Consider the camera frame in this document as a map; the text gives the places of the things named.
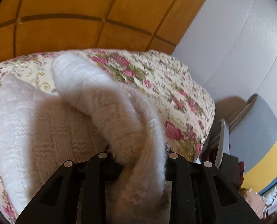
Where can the white flat board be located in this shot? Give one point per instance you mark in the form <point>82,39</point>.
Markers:
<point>223,144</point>

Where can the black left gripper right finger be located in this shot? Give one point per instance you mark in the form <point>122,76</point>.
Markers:
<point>201,194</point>

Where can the white knitted sweater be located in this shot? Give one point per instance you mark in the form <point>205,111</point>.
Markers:
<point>87,113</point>

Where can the grey yellow round pouf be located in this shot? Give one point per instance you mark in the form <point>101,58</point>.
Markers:
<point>253,140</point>

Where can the wooden wardrobe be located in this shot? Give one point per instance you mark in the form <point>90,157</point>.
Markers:
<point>31,26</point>

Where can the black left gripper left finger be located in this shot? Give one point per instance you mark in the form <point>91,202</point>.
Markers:
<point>75,193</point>

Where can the floral quilted bedspread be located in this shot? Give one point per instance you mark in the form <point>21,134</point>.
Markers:
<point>187,111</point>

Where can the pile of clothes on floor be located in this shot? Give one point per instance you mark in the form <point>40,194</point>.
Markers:
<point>264,205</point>

